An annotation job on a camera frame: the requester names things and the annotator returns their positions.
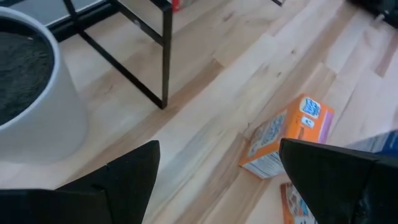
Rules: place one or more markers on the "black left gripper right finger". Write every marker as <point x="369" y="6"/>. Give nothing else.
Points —
<point x="342" y="186"/>

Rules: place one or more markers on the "wooden shelf with black legs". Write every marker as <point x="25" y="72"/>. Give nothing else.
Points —
<point x="166" y="62"/>

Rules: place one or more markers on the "green plant in white pot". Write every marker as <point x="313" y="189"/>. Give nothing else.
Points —
<point x="46" y="124"/>

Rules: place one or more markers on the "black metal table frame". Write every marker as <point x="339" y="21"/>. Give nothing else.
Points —
<point x="93" y="15"/>

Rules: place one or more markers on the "orange Frosted Mini-Wheats cereal box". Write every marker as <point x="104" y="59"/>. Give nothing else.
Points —
<point x="295" y="205"/>
<point x="289" y="130"/>

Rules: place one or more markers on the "red Froot Loops cereal box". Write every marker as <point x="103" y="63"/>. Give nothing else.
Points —
<point x="176" y="4"/>

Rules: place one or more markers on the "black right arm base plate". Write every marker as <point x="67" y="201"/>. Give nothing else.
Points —
<point x="373" y="9"/>

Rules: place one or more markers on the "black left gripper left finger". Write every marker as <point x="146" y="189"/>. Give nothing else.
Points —
<point x="93" y="199"/>

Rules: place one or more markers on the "blue Frosted Flakes cereal box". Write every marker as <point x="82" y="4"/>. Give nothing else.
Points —
<point x="379" y="143"/>

